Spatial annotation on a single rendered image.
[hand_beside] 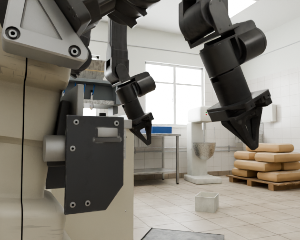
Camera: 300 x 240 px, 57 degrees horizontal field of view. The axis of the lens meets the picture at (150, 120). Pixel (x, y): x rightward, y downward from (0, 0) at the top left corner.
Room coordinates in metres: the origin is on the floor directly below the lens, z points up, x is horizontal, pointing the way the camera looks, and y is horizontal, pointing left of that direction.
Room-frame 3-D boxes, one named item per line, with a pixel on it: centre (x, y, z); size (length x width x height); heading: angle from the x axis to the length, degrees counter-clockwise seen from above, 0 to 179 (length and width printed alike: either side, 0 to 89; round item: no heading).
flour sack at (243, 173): (5.17, -1.91, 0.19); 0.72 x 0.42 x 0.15; 115
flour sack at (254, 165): (4.82, -1.84, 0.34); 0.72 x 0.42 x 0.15; 27
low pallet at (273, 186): (4.90, -2.03, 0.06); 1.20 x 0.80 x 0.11; 25
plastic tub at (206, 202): (3.18, -0.64, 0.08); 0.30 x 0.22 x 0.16; 157
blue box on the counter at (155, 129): (5.10, -0.16, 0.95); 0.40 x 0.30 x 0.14; 115
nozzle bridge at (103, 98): (1.90, 0.58, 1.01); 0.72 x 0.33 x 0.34; 115
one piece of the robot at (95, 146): (0.58, 0.16, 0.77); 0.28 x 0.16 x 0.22; 27
